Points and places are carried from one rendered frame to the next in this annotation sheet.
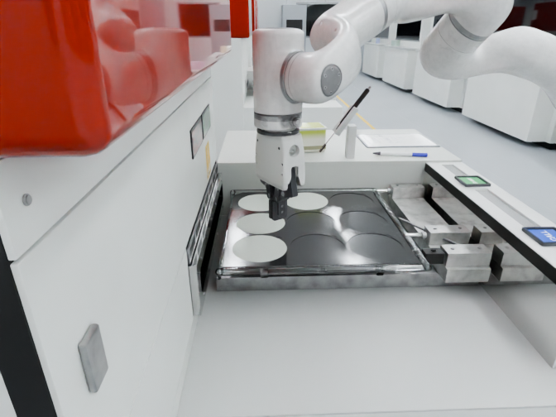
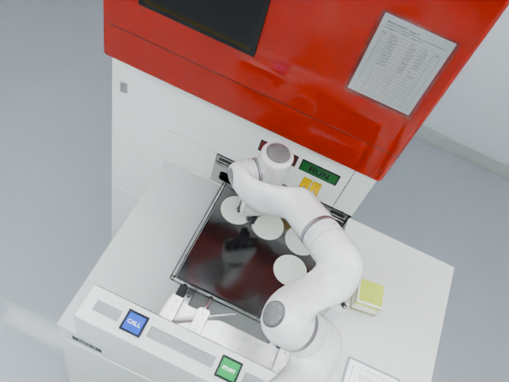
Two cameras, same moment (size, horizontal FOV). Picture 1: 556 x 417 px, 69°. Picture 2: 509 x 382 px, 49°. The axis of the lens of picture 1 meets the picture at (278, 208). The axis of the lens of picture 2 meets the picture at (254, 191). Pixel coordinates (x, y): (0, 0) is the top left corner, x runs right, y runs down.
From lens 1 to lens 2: 1.58 m
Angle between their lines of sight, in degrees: 74
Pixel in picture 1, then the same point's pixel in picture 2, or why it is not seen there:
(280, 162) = not seen: hidden behind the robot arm
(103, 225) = (142, 79)
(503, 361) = (113, 287)
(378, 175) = not seen: hidden behind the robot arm
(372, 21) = (293, 223)
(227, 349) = (190, 187)
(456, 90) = not seen: outside the picture
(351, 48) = (242, 183)
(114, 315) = (138, 94)
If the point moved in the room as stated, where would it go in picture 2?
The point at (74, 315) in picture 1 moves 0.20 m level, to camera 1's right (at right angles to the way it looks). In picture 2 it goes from (123, 76) to (82, 120)
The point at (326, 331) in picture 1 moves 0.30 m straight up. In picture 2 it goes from (177, 230) to (188, 175)
